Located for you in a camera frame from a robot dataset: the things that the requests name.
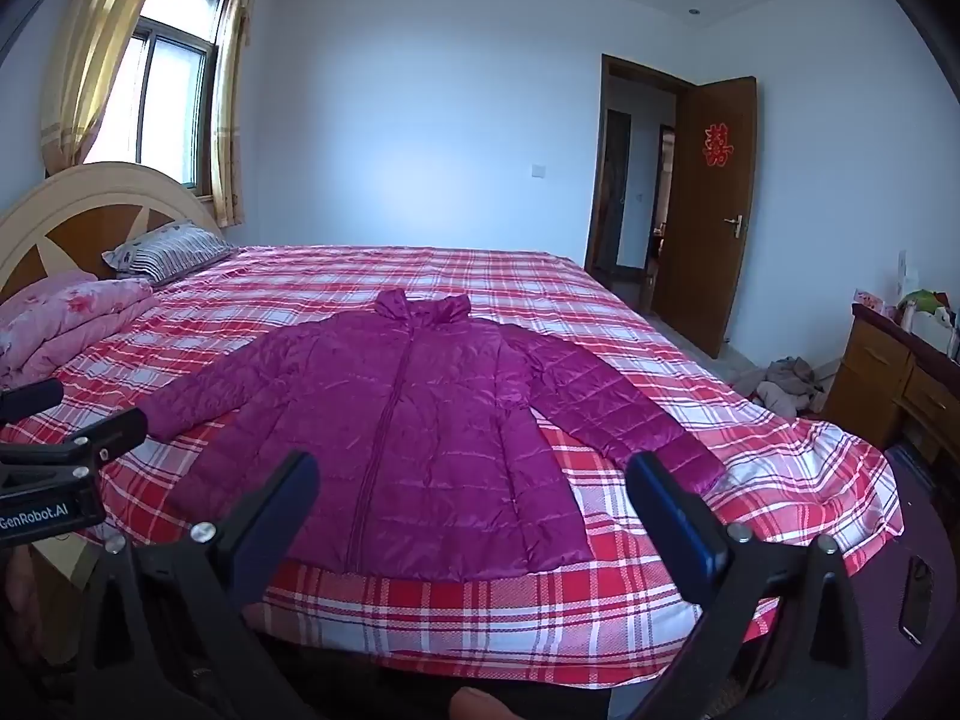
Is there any red plaid bed sheet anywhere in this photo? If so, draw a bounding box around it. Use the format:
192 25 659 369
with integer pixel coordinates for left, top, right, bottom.
45 244 912 691

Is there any cream and wood headboard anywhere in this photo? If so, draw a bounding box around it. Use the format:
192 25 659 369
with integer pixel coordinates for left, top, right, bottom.
0 161 224 301

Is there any black smartphone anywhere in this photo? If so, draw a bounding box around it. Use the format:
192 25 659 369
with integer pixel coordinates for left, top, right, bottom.
898 555 936 647

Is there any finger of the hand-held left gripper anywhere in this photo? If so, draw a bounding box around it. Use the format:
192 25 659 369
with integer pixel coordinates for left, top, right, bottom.
0 406 149 475
0 377 65 425

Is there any brown wooden door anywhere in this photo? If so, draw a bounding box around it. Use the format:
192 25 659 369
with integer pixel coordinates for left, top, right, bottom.
649 76 760 359

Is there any purple seat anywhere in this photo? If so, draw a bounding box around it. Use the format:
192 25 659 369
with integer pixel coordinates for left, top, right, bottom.
847 487 960 720

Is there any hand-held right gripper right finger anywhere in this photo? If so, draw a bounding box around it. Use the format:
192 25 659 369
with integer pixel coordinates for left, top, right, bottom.
625 452 875 720

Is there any striped pillow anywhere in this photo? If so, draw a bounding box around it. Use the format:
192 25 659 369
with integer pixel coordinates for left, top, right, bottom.
101 219 239 287

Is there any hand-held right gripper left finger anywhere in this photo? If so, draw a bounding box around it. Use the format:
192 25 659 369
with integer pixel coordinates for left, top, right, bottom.
71 450 322 720

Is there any window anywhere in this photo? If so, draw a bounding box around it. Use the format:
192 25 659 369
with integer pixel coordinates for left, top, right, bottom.
82 0 237 192

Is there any green plush toy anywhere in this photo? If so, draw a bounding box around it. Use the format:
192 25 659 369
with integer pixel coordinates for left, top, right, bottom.
900 289 953 316

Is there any pink floral quilt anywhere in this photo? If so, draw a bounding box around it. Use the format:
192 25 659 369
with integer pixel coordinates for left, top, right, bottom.
0 270 162 391

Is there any brown door frame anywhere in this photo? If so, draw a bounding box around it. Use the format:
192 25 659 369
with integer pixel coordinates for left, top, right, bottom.
583 52 695 293

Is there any wide yellow curtain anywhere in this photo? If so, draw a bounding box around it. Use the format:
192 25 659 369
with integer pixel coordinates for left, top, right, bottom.
39 0 177 177

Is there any white bag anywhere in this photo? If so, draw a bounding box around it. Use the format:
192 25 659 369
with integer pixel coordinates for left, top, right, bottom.
911 311 957 353

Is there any purple down jacket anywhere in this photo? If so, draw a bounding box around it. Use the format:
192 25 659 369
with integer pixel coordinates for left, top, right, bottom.
137 289 728 582

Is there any pile of clothes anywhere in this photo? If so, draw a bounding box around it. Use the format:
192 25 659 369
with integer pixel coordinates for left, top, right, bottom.
731 356 826 419

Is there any red paper door decoration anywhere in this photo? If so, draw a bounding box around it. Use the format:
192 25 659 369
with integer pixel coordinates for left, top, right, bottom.
701 118 734 167

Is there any wooden desk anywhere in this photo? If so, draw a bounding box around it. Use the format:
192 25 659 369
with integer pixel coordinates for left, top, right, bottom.
821 302 960 466

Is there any narrow yellow curtain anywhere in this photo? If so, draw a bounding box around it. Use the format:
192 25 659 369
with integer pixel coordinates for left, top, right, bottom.
208 0 263 227

